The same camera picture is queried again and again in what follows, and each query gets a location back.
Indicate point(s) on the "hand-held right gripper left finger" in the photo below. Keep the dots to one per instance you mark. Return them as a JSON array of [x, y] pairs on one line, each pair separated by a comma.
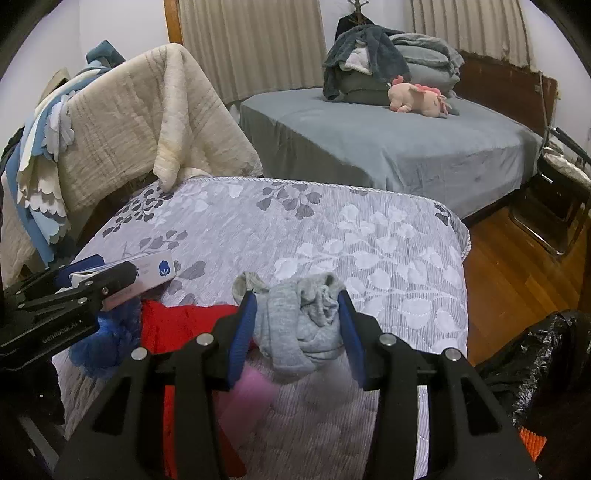
[[242, 341]]

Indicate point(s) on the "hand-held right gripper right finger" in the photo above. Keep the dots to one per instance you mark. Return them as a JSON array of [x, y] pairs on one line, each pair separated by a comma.
[[353, 341]]

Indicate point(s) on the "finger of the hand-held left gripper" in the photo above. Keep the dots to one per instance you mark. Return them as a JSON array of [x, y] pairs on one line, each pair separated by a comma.
[[111, 279], [78, 267]]

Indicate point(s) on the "white carton box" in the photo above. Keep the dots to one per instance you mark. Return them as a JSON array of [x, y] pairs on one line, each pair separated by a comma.
[[157, 270]]

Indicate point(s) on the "pink cloth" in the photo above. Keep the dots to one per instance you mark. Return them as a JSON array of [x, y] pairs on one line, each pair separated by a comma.
[[249, 392]]

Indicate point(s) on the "grey sock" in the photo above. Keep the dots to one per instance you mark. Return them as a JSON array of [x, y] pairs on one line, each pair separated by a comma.
[[295, 323]]

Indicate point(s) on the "red cloth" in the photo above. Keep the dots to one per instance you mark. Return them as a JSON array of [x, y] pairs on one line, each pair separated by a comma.
[[184, 323]]

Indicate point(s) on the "black bagged trash bin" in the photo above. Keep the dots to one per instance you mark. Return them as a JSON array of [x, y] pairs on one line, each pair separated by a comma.
[[531, 360]]

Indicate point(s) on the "orange foam net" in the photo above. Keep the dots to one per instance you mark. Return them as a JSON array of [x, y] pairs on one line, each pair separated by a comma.
[[531, 445]]

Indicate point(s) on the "blue white scalloped blanket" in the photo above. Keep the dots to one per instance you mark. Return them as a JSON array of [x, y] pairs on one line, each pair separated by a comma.
[[41, 184]]

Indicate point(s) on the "grey floral quilt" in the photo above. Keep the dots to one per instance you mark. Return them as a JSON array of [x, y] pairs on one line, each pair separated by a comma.
[[346, 230]]

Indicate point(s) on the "beige quilted blanket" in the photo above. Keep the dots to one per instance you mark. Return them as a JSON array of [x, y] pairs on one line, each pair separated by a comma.
[[129, 115]]

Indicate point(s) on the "tan cloth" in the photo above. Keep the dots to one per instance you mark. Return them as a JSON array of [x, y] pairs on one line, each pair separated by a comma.
[[57, 81]]

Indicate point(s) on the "bed with grey sheet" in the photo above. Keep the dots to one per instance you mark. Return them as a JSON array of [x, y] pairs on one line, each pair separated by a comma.
[[369, 147]]

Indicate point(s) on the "pink plush toy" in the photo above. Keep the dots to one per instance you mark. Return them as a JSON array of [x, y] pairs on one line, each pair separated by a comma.
[[415, 99]]

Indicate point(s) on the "dark grey-green pillow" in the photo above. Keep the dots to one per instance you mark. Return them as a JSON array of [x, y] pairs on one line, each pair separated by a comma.
[[364, 88]]

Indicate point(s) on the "wide beige curtain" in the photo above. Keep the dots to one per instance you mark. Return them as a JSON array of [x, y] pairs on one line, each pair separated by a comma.
[[254, 46]]

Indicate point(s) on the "grey pillow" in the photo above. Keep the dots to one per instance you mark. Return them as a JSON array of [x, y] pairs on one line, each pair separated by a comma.
[[431, 79]]

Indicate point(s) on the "pale chair cushion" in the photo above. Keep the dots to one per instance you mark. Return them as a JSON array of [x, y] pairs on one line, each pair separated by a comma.
[[568, 166]]

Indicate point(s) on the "white fleece cloth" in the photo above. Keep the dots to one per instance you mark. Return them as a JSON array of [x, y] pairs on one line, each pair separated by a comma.
[[355, 60]]

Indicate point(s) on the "wooden headboard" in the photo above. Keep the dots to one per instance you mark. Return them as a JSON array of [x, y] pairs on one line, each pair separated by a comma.
[[503, 87]]

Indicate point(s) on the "black metal chair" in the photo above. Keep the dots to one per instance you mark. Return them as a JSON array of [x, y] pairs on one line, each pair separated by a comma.
[[570, 141]]

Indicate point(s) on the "grey folded duvet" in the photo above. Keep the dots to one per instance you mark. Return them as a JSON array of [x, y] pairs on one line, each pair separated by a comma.
[[429, 50]]

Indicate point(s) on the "dark grey fleece blanket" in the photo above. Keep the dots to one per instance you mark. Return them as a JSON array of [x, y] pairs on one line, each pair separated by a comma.
[[374, 41]]

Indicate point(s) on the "wooden coat rack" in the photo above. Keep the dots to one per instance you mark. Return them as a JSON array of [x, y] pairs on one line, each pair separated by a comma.
[[356, 9]]

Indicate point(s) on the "narrow beige curtain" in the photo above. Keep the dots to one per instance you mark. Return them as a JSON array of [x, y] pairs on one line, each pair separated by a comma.
[[471, 27]]

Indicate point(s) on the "wooden window frame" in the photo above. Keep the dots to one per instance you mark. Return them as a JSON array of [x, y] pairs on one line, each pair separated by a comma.
[[173, 23]]

